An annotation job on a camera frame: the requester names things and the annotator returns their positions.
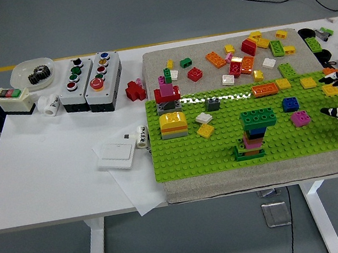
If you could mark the magenta square brick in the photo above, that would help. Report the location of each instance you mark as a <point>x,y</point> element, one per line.
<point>300,118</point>

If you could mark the blue square brick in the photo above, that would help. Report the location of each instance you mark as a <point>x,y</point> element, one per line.
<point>291,104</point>

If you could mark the yellow square brick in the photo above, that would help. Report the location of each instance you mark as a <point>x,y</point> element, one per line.
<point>328,91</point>
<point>205,130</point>
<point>283,83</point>
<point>307,82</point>

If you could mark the green long flat brick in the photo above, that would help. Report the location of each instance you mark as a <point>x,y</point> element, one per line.
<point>289,70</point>

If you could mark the small yellow brick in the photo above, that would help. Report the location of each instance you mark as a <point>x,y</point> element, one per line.
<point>289,49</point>
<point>263,43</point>
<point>281,34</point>
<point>170,64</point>
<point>258,76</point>
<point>229,48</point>
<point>236,58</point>
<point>255,35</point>

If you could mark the white sloped brick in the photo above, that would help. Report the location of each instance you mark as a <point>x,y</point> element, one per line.
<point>269,62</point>
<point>204,118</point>

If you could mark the orange long brick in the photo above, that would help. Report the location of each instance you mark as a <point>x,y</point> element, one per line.
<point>215,59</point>
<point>265,90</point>

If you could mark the dark green wide brick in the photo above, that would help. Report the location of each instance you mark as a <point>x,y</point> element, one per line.
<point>258,118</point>

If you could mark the dark blue flat brick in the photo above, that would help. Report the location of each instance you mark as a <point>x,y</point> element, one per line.
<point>259,131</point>

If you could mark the orange square brick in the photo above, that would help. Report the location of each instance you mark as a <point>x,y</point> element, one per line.
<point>247,65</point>

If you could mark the large red brick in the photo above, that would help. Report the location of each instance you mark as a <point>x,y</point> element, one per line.
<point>249,47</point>

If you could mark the pink sloped brick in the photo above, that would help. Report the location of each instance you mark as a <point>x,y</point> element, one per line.
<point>253,142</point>

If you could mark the red square brick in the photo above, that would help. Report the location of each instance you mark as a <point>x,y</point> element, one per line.
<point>235,69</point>
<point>194,74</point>

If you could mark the orange thin brick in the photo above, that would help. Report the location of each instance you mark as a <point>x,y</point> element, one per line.
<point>251,152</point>

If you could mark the white square brick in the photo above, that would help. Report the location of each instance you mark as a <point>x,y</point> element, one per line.
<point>228,79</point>

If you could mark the small pink brick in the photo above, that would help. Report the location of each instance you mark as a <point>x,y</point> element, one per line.
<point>228,57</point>
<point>138,81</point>

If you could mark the dark grey square brick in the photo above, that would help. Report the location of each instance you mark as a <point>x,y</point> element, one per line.
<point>213,105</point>

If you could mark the red cross-shaped brick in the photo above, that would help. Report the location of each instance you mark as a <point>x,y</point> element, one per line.
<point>133,90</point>

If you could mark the small green brick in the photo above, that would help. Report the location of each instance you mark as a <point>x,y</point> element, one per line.
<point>185,62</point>

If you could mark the red wide brick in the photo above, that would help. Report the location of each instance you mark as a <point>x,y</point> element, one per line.
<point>176,92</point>

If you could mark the small white brick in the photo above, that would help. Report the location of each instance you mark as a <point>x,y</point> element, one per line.
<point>174,74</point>

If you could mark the yellow domed brick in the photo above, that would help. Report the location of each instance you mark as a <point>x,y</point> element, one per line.
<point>172,120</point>

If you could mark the green narrow tall brick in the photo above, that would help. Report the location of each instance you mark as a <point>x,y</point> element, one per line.
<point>168,75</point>

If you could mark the grey arch brick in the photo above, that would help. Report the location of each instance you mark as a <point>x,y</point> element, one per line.
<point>169,107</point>

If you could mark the orange flat plate brick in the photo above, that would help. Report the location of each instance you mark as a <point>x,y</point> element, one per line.
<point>172,129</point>

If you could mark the pink tall brick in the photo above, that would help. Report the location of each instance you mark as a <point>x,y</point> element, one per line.
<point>166,88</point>

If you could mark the grey flat plate brick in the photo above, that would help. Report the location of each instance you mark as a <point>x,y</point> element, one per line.
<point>173,134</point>

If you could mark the small orange piece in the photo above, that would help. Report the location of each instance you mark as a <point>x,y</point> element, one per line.
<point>328,70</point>

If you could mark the grey and green tool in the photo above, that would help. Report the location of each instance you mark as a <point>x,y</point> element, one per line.
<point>323,33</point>

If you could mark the small grey clip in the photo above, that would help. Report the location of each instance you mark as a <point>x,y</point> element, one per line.
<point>330,20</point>

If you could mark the white plastic dish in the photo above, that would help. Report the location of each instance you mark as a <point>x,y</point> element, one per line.
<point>19,75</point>

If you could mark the black gear stack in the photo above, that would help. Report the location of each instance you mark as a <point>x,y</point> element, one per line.
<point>38,75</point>

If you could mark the white pipe tee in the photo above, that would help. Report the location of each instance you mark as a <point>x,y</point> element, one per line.
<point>50,105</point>

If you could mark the grey four-button box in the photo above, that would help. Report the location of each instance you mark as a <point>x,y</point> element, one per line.
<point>86,78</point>

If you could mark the grey emergency stop box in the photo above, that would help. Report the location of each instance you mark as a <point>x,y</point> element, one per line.
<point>111,74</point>

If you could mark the metal floor plate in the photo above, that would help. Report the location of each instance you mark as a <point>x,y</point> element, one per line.
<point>276,214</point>

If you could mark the green studded baseplate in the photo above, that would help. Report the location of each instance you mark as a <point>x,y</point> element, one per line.
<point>193,155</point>

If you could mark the white labelled pipe fitting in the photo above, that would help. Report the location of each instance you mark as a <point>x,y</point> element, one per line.
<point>141,137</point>

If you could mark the white paper sheet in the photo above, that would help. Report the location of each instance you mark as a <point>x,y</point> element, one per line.
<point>142,199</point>

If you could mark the beige switch box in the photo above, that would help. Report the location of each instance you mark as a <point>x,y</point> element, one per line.
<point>14,102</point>

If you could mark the green square frame brick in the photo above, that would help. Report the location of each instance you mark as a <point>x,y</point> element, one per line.
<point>242,157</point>

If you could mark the small metal bracket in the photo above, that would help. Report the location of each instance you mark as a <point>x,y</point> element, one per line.
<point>266,193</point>

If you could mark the white wall switch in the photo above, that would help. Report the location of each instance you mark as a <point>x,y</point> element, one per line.
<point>117,154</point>

